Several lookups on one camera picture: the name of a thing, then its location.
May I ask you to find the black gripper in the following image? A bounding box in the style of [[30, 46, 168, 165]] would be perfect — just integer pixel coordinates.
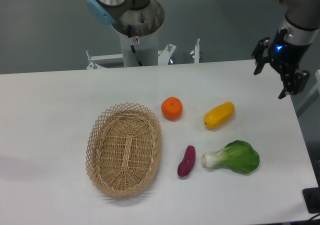
[[251, 28, 310, 100]]

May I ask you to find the yellow mango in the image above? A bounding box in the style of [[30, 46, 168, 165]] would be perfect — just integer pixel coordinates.
[[203, 101, 235, 129]]

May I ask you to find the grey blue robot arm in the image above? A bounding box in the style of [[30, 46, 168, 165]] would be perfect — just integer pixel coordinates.
[[86, 0, 320, 99]]

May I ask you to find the green bok choy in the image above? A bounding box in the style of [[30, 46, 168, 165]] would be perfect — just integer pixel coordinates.
[[201, 140, 260, 174]]

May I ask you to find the orange tangerine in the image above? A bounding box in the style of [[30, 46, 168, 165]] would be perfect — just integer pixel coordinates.
[[161, 96, 183, 121]]

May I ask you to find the black device at table edge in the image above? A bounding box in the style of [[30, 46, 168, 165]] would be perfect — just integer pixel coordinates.
[[302, 187, 320, 214]]

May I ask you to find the purple sweet potato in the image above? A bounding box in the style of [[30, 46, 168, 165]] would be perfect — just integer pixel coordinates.
[[177, 145, 196, 177]]

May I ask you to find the woven wicker basket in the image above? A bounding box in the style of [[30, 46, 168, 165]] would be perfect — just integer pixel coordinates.
[[85, 102, 162, 197]]

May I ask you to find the white frame at right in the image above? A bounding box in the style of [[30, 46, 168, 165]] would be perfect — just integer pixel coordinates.
[[296, 69, 320, 118]]

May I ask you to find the black pedestal cable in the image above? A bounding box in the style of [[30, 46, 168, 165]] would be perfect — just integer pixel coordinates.
[[126, 24, 144, 67]]

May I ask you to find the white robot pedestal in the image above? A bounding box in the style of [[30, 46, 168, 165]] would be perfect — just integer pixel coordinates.
[[112, 0, 165, 67]]

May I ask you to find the white metal base frame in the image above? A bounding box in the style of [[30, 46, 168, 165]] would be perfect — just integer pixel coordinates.
[[86, 38, 202, 70]]

